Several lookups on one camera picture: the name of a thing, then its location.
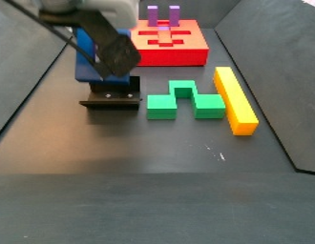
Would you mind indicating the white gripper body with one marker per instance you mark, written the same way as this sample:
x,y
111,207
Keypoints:
x,y
120,12

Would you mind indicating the blue U-shaped block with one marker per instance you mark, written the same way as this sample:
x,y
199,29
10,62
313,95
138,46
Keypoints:
x,y
84,71

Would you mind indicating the purple U-shaped block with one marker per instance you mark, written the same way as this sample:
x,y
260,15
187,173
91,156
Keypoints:
x,y
174,16

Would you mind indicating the red slotted base block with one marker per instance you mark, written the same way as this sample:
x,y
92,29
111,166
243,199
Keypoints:
x,y
170,46

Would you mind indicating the green stepped block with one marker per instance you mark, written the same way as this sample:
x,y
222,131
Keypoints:
x,y
160,105

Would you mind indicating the yellow long bar block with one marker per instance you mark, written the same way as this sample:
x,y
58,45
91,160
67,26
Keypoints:
x,y
239,114

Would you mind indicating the black angle bracket fixture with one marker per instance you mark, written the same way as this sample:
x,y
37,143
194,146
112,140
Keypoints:
x,y
115,96

